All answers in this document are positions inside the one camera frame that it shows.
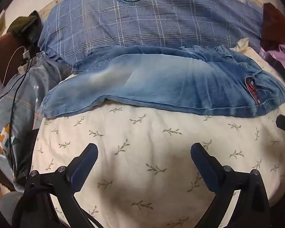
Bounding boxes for black cable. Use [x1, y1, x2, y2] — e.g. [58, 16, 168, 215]
[0, 41, 36, 183]

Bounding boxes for white power adapter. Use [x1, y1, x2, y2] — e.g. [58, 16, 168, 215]
[18, 50, 35, 73]

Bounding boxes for brown wooden bedside cabinet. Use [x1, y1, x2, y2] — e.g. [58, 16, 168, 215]
[0, 32, 42, 95]

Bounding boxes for purple cloth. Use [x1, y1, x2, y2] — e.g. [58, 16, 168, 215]
[259, 44, 285, 88]

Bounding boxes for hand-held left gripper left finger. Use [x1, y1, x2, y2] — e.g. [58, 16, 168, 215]
[25, 143, 102, 228]

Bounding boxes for cream leaf-print bed sheet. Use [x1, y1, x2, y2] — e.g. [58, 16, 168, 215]
[32, 0, 285, 228]

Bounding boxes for dark green cloth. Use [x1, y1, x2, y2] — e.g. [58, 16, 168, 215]
[9, 11, 42, 37]

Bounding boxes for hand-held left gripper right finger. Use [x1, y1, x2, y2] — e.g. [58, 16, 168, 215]
[191, 142, 271, 228]

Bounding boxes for blue denim pants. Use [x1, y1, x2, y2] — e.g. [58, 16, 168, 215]
[39, 44, 285, 119]

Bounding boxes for white charger cable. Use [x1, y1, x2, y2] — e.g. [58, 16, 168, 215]
[0, 46, 26, 91]

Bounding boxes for grey patterned quilt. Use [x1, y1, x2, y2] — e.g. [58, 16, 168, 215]
[0, 51, 72, 192]

